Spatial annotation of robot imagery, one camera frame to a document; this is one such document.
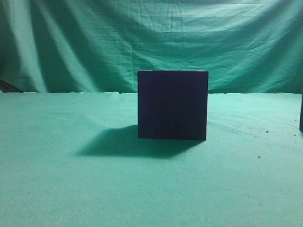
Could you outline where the dark purple cube block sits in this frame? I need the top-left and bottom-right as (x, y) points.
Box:
(299, 95), (303, 132)

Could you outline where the green cloth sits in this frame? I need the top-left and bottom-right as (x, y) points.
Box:
(0, 0), (303, 227)

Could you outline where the dark purple groove box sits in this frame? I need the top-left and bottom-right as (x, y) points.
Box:
(137, 70), (209, 141)

